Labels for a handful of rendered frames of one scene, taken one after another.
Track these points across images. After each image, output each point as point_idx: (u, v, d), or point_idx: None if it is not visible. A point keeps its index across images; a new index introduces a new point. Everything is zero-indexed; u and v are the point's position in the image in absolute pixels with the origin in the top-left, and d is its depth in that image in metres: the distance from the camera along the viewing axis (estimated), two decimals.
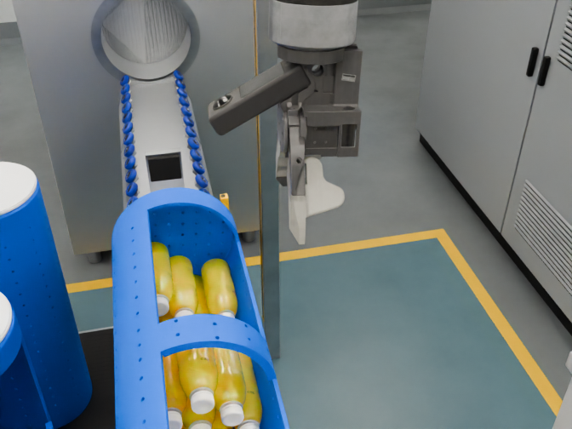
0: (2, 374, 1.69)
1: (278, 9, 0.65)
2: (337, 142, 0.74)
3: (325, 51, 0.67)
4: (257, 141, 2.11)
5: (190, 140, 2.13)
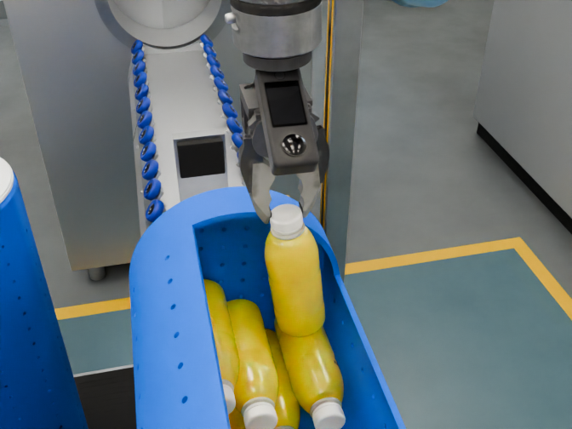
0: None
1: (309, 19, 0.63)
2: None
3: None
4: (325, 122, 1.52)
5: (231, 120, 1.54)
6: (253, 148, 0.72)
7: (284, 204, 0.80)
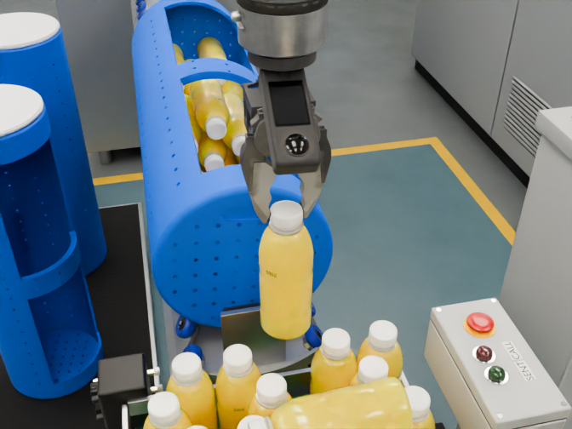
0: (30, 187, 1.86)
1: (314, 19, 0.63)
2: None
3: None
4: None
5: None
6: (254, 147, 0.72)
7: None
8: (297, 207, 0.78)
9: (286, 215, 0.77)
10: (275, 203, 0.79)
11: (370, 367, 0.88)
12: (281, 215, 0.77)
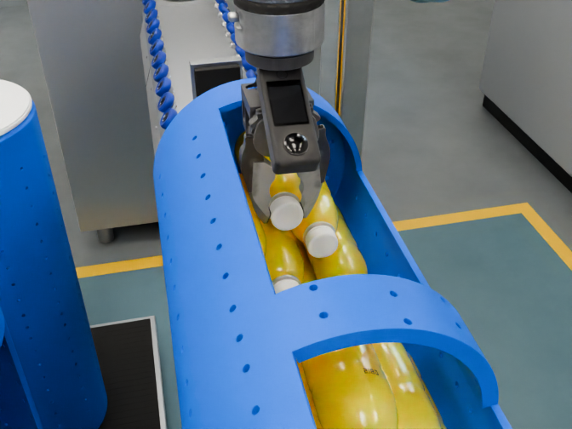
0: None
1: (311, 18, 0.63)
2: None
3: None
4: (339, 60, 1.52)
5: (244, 59, 1.54)
6: (254, 147, 0.72)
7: (326, 232, 0.81)
8: (299, 215, 0.78)
9: (285, 227, 0.78)
10: (278, 208, 0.77)
11: None
12: (281, 226, 0.78)
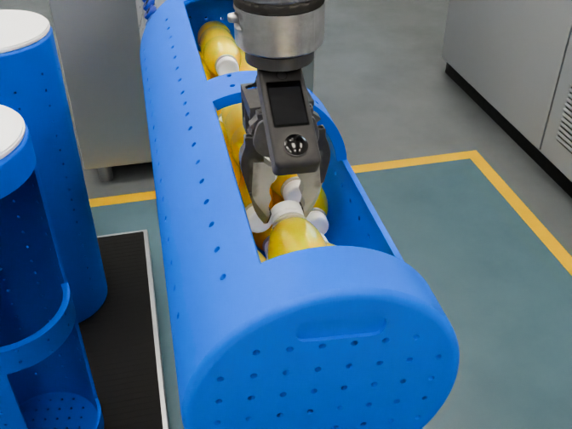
0: (11, 228, 1.49)
1: (311, 19, 0.63)
2: None
3: None
4: None
5: None
6: (254, 148, 0.72)
7: None
8: (236, 69, 1.16)
9: None
10: (221, 63, 1.15)
11: None
12: None
